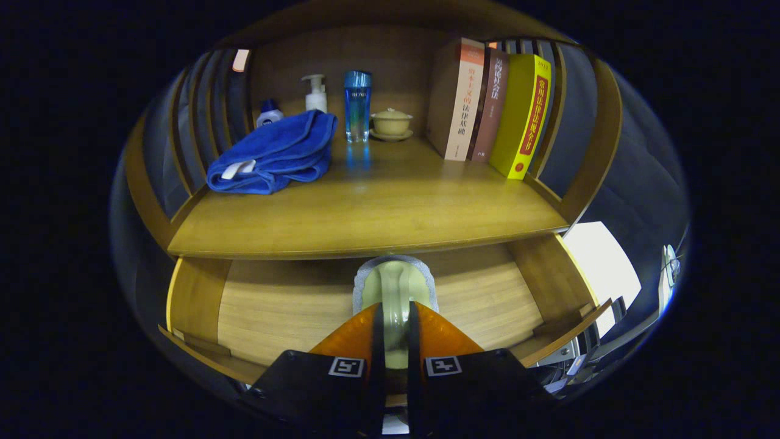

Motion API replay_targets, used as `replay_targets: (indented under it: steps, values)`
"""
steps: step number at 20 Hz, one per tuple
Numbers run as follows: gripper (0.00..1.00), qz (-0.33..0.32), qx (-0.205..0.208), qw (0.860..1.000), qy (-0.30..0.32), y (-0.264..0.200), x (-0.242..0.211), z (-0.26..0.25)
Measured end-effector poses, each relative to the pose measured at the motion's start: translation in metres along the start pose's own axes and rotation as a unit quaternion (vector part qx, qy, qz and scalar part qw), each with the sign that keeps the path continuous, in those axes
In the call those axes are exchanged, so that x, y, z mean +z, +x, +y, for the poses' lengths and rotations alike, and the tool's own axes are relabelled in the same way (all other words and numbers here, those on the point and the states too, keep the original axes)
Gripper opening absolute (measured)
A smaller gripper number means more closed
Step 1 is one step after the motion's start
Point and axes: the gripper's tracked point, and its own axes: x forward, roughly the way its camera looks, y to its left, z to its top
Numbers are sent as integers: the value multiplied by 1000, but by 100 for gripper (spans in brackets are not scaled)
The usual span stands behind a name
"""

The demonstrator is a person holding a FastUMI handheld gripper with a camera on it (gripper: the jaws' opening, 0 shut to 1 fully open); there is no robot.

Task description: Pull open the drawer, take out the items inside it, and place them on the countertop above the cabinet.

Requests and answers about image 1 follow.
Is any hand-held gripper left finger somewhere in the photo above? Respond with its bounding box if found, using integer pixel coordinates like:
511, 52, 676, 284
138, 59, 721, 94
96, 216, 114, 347
244, 302, 386, 437

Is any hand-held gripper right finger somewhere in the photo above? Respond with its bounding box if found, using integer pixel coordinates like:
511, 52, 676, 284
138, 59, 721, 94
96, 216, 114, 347
407, 301, 558, 437

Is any wooden drawer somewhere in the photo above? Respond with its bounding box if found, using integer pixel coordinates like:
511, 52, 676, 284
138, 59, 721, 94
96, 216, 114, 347
157, 234, 613, 386

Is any wooden countertop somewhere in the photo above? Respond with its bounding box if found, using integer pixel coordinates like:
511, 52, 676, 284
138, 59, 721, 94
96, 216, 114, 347
166, 135, 570, 261

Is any wooden cabinet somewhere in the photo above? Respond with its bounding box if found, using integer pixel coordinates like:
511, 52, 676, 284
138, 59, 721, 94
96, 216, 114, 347
122, 0, 623, 342

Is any white table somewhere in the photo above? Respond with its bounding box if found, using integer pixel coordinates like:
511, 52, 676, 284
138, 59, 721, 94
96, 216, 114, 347
561, 221, 642, 339

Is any folded blue towel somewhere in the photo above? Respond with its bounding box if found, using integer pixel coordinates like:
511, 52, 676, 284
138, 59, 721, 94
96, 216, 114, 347
207, 110, 338, 196

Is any beige lidded teacup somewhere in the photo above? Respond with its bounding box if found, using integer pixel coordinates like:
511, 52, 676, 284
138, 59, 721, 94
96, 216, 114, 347
369, 108, 414, 143

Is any clear blue bottle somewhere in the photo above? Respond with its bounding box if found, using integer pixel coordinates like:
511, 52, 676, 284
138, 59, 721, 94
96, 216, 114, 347
343, 70, 372, 144

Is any white round device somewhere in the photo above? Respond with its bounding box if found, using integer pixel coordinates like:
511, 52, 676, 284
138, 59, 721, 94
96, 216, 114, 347
661, 244, 682, 290

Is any small blue white bottle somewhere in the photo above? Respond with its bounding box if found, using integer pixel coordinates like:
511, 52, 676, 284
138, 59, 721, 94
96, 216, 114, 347
255, 99, 285, 129

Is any white pump bottle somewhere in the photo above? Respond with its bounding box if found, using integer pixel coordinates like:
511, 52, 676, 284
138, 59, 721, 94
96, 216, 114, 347
301, 74, 328, 114

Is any orange and white book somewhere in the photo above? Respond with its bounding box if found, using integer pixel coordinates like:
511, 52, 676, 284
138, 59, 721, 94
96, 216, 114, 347
425, 38, 486, 162

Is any yellow book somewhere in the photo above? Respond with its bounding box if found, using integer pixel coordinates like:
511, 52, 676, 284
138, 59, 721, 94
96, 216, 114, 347
489, 54, 552, 180

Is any brown book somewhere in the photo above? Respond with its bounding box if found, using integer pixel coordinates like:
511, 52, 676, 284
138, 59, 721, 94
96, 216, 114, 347
468, 49, 510, 163

